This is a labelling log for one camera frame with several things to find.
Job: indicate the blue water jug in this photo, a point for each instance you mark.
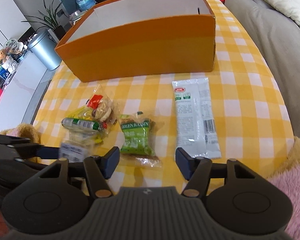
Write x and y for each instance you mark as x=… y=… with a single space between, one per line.
x=85 y=4

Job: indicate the green raisin snack bag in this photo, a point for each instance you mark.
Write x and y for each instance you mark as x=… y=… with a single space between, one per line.
x=138 y=147

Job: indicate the clear barcode snack packet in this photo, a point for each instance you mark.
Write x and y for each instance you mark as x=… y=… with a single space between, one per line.
x=80 y=144

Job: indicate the clear pastry bag red label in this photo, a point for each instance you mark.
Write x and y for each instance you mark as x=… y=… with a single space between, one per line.
x=99 y=107

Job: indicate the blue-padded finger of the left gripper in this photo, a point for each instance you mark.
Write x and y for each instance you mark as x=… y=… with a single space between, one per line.
x=27 y=151

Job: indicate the white long cracker pack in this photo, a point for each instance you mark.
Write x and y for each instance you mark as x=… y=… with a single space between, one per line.
x=196 y=129

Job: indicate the orange cardboard box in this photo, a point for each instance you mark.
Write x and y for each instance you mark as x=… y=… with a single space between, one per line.
x=124 y=38

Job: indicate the potted green plant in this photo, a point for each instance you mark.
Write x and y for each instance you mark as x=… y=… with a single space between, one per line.
x=48 y=19

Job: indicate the plush toy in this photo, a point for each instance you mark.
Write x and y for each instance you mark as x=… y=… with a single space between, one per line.
x=287 y=179

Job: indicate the white tv cabinet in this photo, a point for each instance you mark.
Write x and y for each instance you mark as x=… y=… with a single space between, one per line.
x=17 y=94

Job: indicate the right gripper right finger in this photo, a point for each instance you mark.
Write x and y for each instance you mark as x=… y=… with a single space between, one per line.
x=196 y=171

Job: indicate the green sausage stick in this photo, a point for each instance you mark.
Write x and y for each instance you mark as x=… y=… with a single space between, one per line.
x=82 y=124

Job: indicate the silver trash can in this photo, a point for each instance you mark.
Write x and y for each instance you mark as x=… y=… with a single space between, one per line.
x=43 y=46

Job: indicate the yellow checkered tablecloth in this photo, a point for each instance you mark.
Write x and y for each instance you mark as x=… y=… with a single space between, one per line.
x=251 y=119

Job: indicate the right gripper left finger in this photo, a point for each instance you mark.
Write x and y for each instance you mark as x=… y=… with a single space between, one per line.
x=98 y=169

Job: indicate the beige sofa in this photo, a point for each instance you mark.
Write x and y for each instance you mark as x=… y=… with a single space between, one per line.
x=278 y=39

